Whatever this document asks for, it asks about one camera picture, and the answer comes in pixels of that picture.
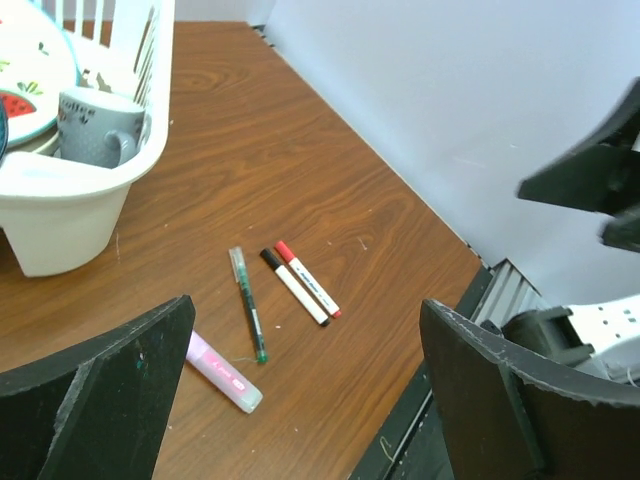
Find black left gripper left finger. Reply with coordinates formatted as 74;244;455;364
1;295;196;479

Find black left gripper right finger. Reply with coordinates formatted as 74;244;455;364
420;299;639;479

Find pink highlighter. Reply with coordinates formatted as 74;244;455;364
186;330;263;414

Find green fineliner pen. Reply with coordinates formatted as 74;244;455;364
229;246;268;364

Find white red marker pen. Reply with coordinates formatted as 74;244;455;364
274;241;342;318

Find white black marker pen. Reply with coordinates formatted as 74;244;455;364
259;248;330;327

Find white plastic dish basket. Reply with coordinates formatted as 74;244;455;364
1;1;175;277

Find white mug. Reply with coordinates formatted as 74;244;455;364
57;87;145;169

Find white plate red decorations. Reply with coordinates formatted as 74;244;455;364
1;1;80;147

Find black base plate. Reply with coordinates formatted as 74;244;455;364
347;264;496;480

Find aluminium frame rail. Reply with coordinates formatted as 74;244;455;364
471;259;551;327

